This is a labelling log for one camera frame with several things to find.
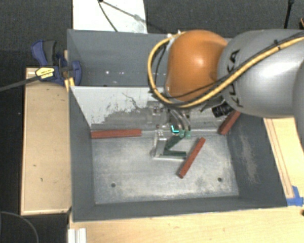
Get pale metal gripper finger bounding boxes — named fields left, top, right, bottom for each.
left=149, top=132, right=168, bottom=158

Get dark green flat block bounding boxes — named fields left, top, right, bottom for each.
left=163, top=136, right=180, bottom=154

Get red-brown flat block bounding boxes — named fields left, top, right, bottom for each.
left=90, top=128, right=143, bottom=140
left=177, top=136, right=207, bottom=179
left=218, top=110, right=242, bottom=136

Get grey metal bin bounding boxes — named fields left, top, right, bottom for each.
left=66, top=28, right=288, bottom=222

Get pale wood flat board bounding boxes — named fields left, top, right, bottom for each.
left=20, top=67, right=73, bottom=216

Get black cylinder on white bracket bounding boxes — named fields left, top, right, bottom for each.
left=211, top=102, right=234, bottom=119

